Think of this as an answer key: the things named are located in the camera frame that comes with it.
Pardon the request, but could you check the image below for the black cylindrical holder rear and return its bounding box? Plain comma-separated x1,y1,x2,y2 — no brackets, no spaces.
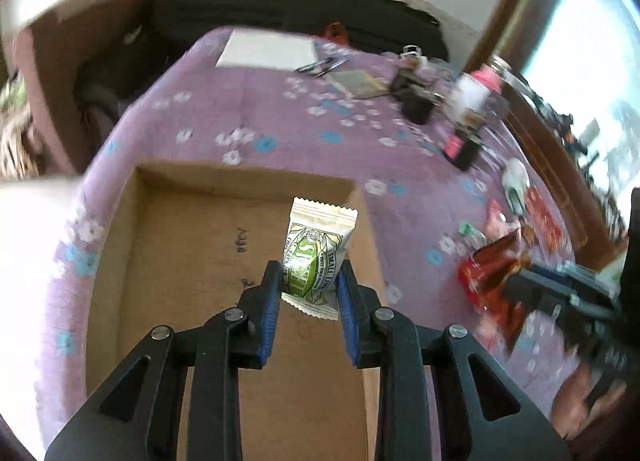
388,67,435,125

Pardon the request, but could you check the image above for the black cylindrical holder front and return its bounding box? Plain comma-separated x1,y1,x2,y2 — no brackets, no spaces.
442,109,486,172

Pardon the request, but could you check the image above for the grey notebook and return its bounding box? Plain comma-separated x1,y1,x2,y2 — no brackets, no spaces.
329,70,388,99

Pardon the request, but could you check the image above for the person's right hand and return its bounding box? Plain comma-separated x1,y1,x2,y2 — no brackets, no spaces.
550,363,627,439

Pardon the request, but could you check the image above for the green twisted candy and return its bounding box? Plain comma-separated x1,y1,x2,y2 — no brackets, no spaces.
459,222,487,250

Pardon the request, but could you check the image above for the cardboard box tray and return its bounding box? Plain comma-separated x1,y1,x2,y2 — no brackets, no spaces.
86,161,384,460

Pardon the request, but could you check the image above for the white green snack packet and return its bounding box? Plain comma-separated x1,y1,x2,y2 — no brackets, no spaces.
282,198,358,320

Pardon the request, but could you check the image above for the brown armchair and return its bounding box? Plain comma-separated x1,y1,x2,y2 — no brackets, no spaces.
12,0,145,174

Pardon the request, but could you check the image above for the purple floral tablecloth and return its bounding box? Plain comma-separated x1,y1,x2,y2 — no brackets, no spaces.
38,29,523,441

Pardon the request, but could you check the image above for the pink thermos bottle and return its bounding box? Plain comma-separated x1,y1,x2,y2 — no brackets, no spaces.
471,54,511,96

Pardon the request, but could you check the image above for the long red foil wrapper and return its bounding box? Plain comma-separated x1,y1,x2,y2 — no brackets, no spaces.
525,186,566,253

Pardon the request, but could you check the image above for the black cylindrical holder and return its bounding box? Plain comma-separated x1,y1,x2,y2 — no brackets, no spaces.
442,109,486,172
388,67,435,125

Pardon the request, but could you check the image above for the dark red gold-script snack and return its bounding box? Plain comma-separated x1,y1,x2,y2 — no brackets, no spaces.
458,229,530,353

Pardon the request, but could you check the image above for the black sofa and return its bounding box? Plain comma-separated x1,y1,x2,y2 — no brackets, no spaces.
145,0,449,60

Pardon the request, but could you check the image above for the white paper sheet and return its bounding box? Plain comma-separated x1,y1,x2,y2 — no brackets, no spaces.
217,29,318,71

